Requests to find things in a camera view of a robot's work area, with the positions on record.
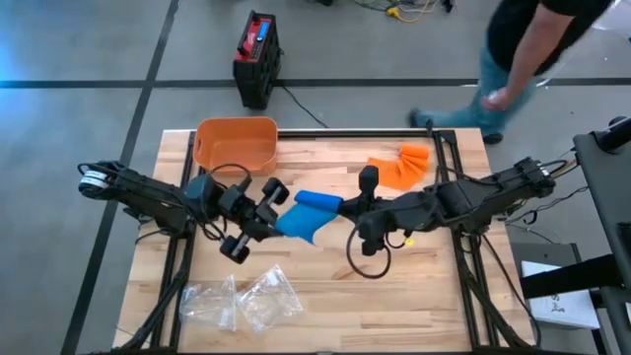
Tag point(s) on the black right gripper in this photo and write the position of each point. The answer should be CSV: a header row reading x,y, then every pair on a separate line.
x,y
382,219

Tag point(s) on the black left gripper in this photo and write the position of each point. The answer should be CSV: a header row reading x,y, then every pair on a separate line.
x,y
259,219

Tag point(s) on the blue elastic bandage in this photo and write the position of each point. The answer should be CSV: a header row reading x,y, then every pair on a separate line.
x,y
305,217

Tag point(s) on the orange elastic bandage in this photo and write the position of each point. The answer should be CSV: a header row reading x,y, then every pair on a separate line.
x,y
404,170

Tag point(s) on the clear plastic bag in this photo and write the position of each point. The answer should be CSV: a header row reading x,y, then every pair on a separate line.
x,y
268,298
207,305

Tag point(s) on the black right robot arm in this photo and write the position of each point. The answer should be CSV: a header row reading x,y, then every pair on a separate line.
x,y
473,197

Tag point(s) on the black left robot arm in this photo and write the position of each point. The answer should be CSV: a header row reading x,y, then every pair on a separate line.
x,y
148,197

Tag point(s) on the small yellow tag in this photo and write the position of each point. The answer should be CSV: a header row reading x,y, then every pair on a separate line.
x,y
409,241

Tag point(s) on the orange plastic basin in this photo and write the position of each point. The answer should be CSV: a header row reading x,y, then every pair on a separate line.
x,y
236,148

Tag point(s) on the red and black power station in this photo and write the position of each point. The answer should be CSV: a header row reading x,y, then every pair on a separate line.
x,y
256,59

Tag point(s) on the person's hand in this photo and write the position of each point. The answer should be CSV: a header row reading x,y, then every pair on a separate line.
x,y
495,100

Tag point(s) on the grey cabinet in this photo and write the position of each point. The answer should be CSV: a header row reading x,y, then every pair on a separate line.
x,y
542,251

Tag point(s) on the white cardboard box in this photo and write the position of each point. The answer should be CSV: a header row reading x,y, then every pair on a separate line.
x,y
557,305

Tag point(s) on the person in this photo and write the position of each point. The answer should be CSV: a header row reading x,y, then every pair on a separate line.
x,y
512,29

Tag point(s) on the black equipment cart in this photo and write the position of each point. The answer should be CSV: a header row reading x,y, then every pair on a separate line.
x,y
601,172

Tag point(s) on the white printed paper sheet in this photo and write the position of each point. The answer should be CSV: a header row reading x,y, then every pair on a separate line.
x,y
618,22

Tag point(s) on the black aluminium table frame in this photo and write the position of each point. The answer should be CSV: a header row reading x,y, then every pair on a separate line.
x,y
355,133

